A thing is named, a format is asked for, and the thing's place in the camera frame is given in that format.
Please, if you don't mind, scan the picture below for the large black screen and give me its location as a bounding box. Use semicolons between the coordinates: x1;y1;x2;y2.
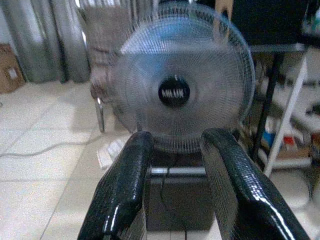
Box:
231;0;310;46

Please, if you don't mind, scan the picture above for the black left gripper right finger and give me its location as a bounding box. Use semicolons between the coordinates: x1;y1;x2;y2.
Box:
200;127;312;240

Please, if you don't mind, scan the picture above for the black box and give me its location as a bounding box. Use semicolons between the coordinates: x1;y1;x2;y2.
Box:
145;149;216;233

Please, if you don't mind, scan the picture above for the brown chair with chrome frame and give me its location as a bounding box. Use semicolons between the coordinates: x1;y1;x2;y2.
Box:
78;3;157;133

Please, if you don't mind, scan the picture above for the white floor cable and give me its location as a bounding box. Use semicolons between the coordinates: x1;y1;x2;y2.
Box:
0;139;101;158

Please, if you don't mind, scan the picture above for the grey curtain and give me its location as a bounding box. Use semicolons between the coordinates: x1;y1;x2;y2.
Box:
0;0;91;85

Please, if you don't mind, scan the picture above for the chrome tube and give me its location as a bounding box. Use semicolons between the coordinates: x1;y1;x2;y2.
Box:
149;167;207;178

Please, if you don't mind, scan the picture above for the white power strip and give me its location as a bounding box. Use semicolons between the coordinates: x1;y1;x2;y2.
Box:
96;139;126;170

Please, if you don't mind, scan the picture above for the black metal table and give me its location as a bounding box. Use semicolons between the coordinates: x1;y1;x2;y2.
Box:
249;42;312;163

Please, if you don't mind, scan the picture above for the white shelf rack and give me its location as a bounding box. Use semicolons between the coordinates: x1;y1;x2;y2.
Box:
257;53;320;177

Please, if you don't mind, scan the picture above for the small red box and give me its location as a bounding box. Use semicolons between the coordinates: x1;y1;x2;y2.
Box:
283;135;299;147

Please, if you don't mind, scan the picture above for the brown cardboard box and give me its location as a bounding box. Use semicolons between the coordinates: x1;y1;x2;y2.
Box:
0;43;26;95

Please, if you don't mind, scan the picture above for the small blue container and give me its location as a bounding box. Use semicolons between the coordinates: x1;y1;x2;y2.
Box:
261;130;276;144

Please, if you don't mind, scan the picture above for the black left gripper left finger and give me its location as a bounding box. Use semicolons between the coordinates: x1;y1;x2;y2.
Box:
76;131;155;240

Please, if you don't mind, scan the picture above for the grey round grille fan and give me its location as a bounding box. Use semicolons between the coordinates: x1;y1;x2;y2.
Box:
109;2;256;154

